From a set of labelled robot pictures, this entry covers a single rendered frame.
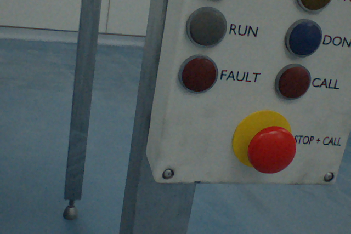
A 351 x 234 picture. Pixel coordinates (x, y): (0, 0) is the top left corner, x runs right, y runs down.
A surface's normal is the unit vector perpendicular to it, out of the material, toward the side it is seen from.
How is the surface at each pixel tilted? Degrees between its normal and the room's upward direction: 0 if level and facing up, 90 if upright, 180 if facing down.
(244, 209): 0
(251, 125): 90
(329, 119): 90
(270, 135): 67
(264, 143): 76
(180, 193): 90
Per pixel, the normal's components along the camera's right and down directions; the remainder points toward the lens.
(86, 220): 0.16, -0.94
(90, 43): 0.25, 0.35
